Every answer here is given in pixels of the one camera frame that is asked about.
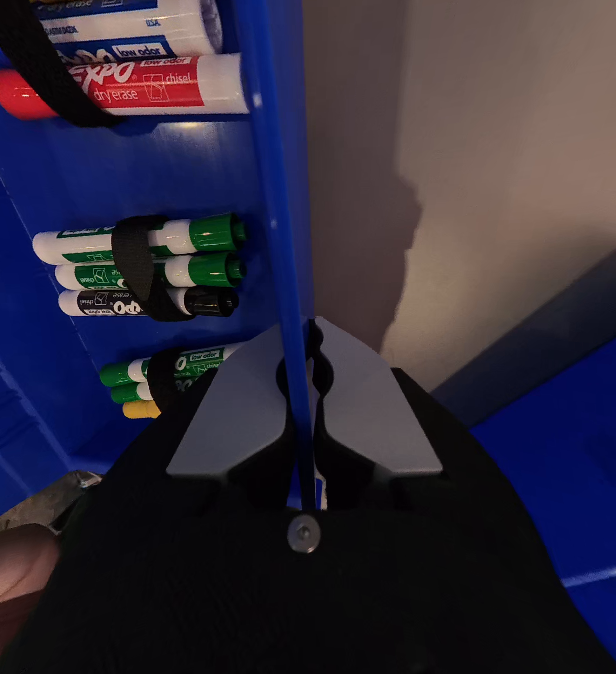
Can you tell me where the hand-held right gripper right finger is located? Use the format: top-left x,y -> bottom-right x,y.
310,316 -> 444,509

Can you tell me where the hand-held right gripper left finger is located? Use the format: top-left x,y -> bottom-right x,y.
166,323 -> 298,506

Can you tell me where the black hook-and-loop strap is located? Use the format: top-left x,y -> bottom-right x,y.
0,0 -> 126,128
146,348 -> 220,412
111,215 -> 197,323

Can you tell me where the green dry erase marker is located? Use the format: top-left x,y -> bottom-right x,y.
99,342 -> 246,389
111,380 -> 153,404
55,253 -> 248,290
33,213 -> 248,265

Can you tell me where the blue plastic bin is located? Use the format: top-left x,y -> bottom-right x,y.
431,253 -> 616,674
0,0 -> 319,527

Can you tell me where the person's left hand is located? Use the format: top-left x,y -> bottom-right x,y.
0,524 -> 61,674

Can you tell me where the red dry erase marker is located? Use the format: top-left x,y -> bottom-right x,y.
0,53 -> 251,119

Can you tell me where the blue dry erase marker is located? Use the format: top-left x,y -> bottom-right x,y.
33,0 -> 223,60

